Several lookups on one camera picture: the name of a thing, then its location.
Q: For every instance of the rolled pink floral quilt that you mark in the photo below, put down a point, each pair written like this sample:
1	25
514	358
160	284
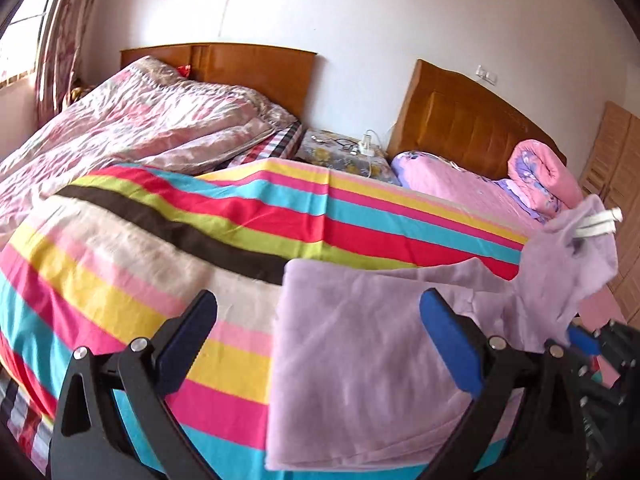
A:
540	175

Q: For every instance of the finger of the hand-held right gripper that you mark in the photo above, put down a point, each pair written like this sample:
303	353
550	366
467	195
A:
584	341

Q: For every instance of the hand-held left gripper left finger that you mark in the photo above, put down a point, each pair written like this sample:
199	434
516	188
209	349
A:
192	340

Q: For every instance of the striped colourful blanket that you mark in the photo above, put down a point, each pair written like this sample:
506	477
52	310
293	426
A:
150	260

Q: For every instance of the small red item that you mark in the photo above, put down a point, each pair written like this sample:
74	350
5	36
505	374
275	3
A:
185	70

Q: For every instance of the white power strip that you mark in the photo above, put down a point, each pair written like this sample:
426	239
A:
369	144

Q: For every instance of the light wooden wardrobe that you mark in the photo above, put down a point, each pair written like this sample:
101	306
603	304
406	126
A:
615	170

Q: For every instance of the floral covered nightstand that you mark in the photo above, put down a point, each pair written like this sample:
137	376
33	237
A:
325	156

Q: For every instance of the pink floral curtain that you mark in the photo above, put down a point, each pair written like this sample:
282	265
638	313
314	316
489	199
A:
65	35

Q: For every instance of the yellow patterned pillow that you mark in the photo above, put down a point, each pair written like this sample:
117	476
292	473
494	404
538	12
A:
80	93

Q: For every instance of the lilac pants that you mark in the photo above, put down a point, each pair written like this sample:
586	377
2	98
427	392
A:
360	360

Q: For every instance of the padded wooden headboard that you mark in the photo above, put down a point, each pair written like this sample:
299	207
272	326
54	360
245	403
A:
460	120

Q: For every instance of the pink bed sheet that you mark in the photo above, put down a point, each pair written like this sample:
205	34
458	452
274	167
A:
450	190

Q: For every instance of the white wall socket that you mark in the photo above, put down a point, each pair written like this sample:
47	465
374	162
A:
486	74

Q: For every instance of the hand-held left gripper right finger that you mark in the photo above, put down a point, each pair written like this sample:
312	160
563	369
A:
450	341

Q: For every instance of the barred window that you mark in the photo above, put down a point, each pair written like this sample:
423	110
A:
20	35

